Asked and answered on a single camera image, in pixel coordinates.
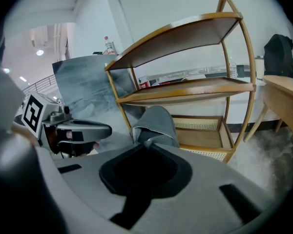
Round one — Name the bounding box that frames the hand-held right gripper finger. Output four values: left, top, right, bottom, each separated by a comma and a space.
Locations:
36, 140, 282, 234

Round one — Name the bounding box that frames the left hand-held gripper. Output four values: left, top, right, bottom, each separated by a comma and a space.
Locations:
21, 91, 112, 146

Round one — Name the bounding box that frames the dark grey slipper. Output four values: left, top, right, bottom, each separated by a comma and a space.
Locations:
132, 105, 180, 148

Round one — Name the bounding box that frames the person's left hand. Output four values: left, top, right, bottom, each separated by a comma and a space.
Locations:
47, 127, 100, 156

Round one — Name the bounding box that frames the transparent plastic storage box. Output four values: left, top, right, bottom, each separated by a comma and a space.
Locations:
51, 54, 145, 131

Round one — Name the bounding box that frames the red cap plastic water bottle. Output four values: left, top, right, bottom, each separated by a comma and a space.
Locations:
104, 36, 116, 56

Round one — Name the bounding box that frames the round light wooden table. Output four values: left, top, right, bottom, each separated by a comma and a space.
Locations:
243, 75, 293, 146

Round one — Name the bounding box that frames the clear plastic bottle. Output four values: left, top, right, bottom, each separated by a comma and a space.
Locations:
229, 57, 237, 79

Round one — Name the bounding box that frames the wooden shelf rack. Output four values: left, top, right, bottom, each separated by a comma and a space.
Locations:
104, 0, 257, 164

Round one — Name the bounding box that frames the black backpack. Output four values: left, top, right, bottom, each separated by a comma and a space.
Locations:
263, 34, 293, 80

